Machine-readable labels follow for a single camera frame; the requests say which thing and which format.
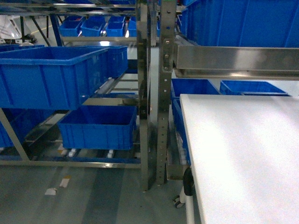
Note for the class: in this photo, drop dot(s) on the stainless steel roller shelf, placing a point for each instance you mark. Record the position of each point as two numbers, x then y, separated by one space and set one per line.
236 63

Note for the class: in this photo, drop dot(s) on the large blue bin left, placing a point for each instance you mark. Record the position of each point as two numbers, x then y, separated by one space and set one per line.
57 78

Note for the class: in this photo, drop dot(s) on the steel rack upright post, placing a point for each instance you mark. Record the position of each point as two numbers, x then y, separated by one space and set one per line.
166 49

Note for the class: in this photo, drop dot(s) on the blue bin lower shelf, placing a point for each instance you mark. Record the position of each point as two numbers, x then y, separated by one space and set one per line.
99 127

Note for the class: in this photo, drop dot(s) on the white table leg with caster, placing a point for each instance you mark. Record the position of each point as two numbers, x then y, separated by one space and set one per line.
186 196

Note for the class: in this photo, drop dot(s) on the large blue bin right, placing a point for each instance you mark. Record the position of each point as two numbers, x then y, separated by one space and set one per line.
242 23

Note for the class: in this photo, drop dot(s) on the large blue bin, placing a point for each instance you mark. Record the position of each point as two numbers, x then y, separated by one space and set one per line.
57 78
242 23

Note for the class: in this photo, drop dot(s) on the blue bin under shelf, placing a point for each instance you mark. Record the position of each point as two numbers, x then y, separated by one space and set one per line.
192 86

